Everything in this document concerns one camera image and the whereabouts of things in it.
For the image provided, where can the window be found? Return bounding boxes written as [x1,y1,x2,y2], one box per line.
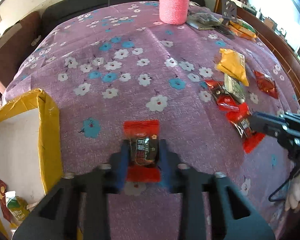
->
[240,0,300,63]

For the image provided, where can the green biscuit packet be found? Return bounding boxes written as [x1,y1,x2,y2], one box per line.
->
[236,20,256,32]

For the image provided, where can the brown armchair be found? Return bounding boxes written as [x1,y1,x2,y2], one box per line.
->
[0,11,44,80]

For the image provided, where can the green white snack packet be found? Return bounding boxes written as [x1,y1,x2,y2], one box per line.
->
[224,74,247,104]

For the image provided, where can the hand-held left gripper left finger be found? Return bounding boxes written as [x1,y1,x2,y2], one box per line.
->
[12,139,130,240]

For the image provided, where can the black cable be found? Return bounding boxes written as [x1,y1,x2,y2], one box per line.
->
[269,165,300,202]

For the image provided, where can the row of windowsill items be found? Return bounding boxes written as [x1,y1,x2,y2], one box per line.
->
[240,0,300,73]

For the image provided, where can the orange biscuit packet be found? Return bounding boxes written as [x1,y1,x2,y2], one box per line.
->
[227,27,258,42]

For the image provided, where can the brown snack packet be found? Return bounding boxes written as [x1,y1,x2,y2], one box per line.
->
[0,179,12,222]

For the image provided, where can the clear plastic bag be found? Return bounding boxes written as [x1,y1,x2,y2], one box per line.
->
[190,12,224,28]

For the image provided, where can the pink thermos with knit sleeve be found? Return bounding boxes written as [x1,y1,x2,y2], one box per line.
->
[156,0,190,25]

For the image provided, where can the grey phone stand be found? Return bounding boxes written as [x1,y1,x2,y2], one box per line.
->
[219,0,238,40]

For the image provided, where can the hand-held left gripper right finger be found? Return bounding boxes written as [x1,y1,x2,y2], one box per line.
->
[159,139,275,240]

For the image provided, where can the black sofa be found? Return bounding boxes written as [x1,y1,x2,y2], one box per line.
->
[41,0,205,34]

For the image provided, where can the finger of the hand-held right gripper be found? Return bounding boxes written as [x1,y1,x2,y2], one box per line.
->
[250,112,288,138]

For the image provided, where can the dark red small packet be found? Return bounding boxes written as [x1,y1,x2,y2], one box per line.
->
[253,70,279,99]

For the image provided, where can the red black snack packet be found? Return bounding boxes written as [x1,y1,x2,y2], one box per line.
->
[204,79,240,112]
[122,120,162,183]
[226,102,265,154]

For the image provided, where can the yellow snack packet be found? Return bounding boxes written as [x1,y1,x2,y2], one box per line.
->
[216,48,250,87]

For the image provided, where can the orange-green packets at back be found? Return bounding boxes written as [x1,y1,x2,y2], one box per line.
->
[229,22,257,37]

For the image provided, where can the purple floral tablecloth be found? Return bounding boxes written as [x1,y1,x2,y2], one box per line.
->
[0,1,300,240]

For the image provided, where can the yellow cardboard box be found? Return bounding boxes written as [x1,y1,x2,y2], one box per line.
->
[0,88,64,240]

